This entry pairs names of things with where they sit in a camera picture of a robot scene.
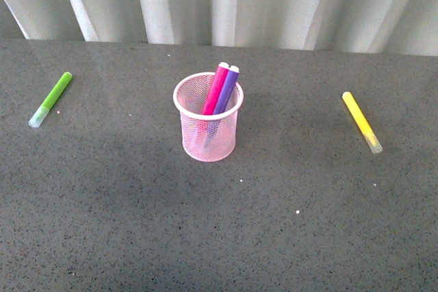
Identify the pink highlighter pen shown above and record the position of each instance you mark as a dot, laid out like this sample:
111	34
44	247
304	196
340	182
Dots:
212	97

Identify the purple highlighter pen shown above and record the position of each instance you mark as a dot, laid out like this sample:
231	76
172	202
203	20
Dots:
226	91

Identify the pink mesh pen cup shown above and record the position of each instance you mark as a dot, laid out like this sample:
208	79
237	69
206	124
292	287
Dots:
206	138

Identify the yellow highlighter pen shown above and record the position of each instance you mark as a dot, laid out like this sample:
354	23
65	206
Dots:
362	123

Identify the green highlighter pen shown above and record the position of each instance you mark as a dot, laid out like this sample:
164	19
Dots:
51	99

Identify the white pleated curtain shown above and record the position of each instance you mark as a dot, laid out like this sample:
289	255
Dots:
363	26

